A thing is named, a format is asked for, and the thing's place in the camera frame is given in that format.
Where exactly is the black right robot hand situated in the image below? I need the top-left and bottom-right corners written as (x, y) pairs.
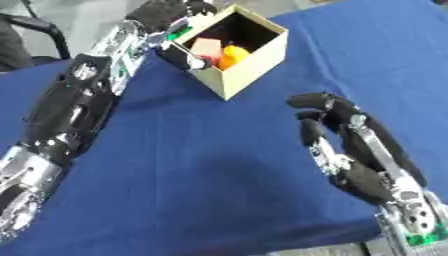
top-left (285, 92), bottom-right (429, 206)

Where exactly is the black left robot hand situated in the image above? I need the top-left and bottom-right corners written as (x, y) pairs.
top-left (124, 0), bottom-right (219, 71)

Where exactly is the tan cardboard box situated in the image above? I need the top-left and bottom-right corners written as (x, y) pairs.
top-left (159, 3), bottom-right (291, 102)

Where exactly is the pink block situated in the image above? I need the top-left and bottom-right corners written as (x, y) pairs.
top-left (190, 37), bottom-right (226, 58)

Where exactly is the orange toy fruit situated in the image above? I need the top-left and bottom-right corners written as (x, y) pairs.
top-left (215, 44), bottom-right (254, 71)

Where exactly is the black chair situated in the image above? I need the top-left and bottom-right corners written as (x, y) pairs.
top-left (0, 0), bottom-right (74, 72)

